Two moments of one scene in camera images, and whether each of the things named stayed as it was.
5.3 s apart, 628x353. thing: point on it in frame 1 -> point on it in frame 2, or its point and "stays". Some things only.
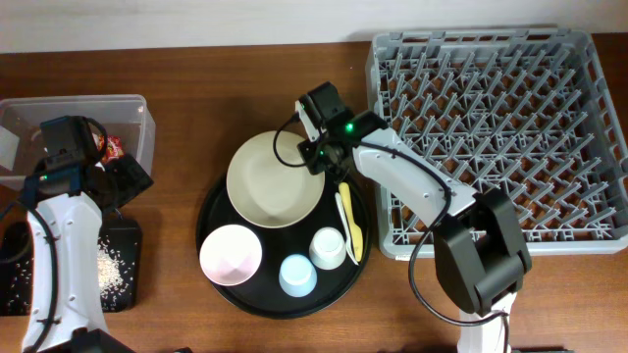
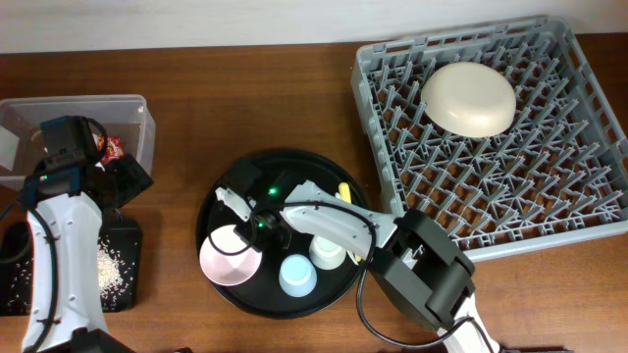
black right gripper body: [313, 155] -> [254, 233]
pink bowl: [231, 255] stays
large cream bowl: [269, 181] -> [469, 99]
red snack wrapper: [115, 147] stays
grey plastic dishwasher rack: [528, 113] stays
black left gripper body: [130, 181] stays
